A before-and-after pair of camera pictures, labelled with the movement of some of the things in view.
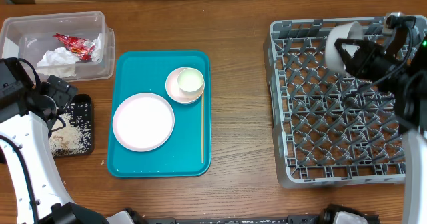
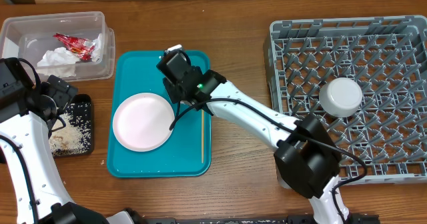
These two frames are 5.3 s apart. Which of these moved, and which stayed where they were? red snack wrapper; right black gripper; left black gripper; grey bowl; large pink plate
Moved: grey bowl; right black gripper
Stayed: large pink plate; left black gripper; red snack wrapper
